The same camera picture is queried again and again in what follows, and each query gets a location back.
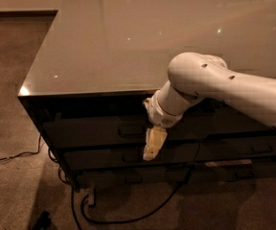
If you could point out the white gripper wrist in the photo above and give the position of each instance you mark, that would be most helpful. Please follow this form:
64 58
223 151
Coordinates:
157 114

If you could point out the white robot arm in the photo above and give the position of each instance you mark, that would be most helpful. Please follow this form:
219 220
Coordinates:
193 77

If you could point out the grey drawer cabinet counter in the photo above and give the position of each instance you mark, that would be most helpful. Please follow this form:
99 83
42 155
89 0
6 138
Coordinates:
105 57

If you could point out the black floor plug box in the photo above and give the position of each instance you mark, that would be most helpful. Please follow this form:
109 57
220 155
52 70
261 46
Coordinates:
43 221

